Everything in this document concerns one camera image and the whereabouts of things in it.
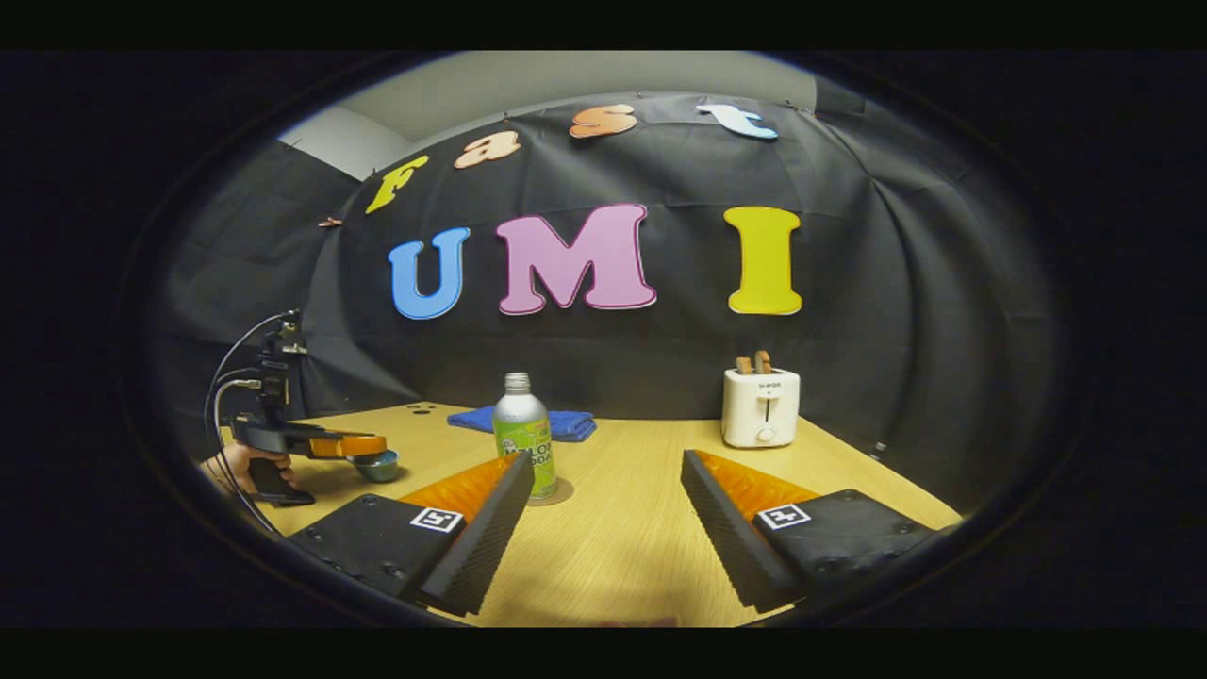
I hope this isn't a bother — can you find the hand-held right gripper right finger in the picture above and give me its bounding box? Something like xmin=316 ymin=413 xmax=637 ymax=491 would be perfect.
xmin=680 ymin=448 xmax=959 ymax=614

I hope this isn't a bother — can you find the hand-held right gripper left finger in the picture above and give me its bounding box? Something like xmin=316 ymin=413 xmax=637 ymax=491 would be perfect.
xmin=288 ymin=450 xmax=537 ymax=617

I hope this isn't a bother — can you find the teal teacup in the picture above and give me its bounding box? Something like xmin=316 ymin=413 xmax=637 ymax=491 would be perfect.
xmin=346 ymin=450 xmax=402 ymax=485

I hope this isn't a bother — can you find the green label water bottle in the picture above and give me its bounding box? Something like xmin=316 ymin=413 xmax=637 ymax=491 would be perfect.
xmin=491 ymin=372 xmax=558 ymax=502

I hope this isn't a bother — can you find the white toaster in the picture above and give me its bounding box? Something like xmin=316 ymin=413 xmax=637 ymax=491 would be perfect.
xmin=720 ymin=366 xmax=802 ymax=450

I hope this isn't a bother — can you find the blue towel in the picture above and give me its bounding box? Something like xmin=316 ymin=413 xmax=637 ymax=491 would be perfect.
xmin=446 ymin=405 xmax=598 ymax=443

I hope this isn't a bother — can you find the black backdrop cloth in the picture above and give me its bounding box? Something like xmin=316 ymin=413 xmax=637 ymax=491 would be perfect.
xmin=156 ymin=75 xmax=1066 ymax=515

